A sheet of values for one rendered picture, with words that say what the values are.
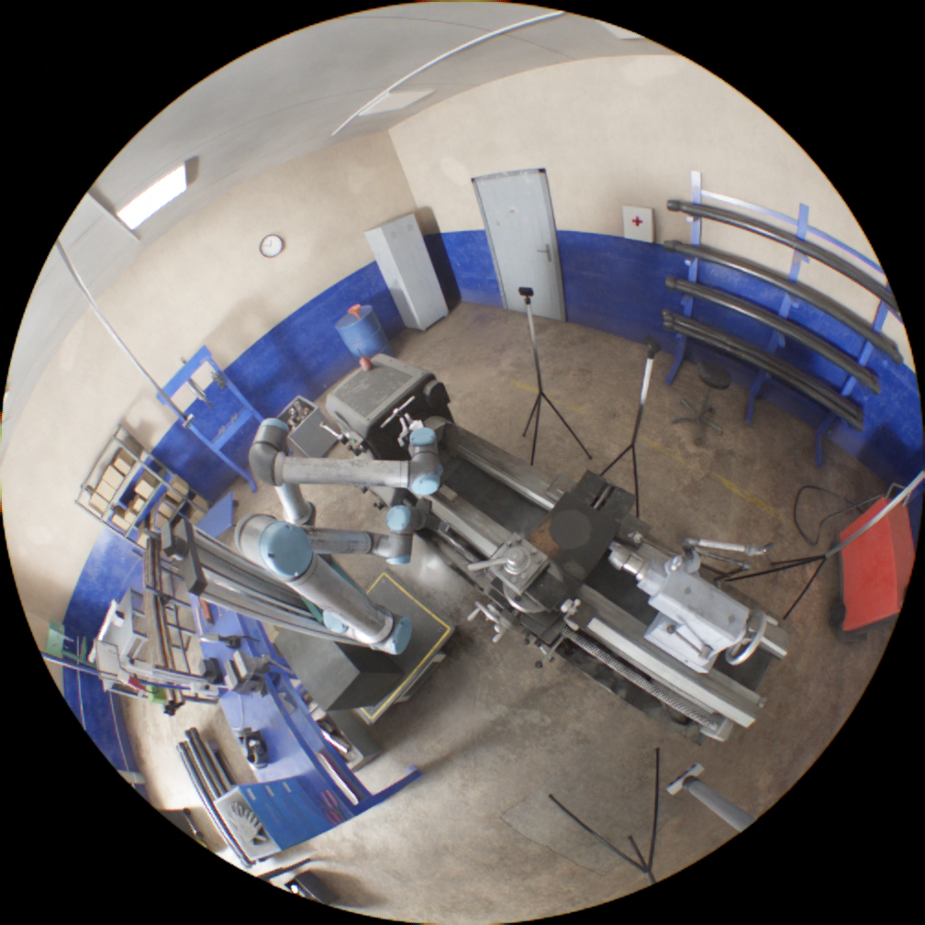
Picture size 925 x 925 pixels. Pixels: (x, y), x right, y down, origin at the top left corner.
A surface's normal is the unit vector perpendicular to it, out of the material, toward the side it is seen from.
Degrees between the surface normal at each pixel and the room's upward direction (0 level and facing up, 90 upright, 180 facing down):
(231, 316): 90
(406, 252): 90
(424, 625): 0
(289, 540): 82
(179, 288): 90
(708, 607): 0
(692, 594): 0
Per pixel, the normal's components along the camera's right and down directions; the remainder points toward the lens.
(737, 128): -0.67, 0.69
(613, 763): -0.26, -0.58
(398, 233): 0.69, 0.44
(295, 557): 0.90, -0.05
